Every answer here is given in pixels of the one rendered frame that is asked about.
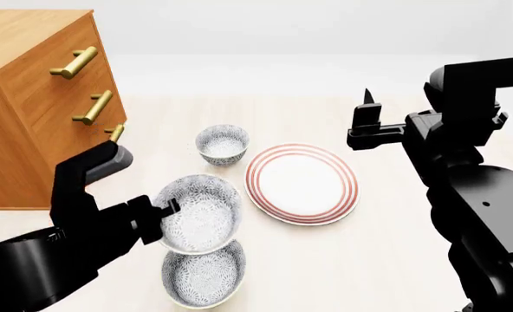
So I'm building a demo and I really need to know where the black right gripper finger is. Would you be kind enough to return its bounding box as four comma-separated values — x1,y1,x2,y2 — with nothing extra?
352,88,383,130

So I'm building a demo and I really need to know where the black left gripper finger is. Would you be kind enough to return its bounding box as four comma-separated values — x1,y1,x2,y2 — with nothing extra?
159,198,182,219

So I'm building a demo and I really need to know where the wide patterned grey bowl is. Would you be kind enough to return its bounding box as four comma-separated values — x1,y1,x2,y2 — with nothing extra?
160,239,248,310
153,173,244,256

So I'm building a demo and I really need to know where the small patterned grey bowl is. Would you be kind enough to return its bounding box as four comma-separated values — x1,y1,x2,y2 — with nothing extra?
194,123,251,168

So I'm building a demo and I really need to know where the white plate with red rings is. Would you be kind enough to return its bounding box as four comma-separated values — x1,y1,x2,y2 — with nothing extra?
244,143,361,226

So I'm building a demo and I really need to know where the wooden drawer front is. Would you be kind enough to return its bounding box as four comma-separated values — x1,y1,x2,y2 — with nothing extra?
12,48,117,146
31,83,128,177
0,14,107,114

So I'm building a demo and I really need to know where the wooden drawer cabinet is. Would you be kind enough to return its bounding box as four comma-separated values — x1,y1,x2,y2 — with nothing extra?
0,9,128,211

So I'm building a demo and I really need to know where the brass cabinet drawer handle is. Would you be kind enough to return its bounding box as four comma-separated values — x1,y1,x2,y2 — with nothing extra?
104,123,126,143
49,45,99,81
71,89,114,127

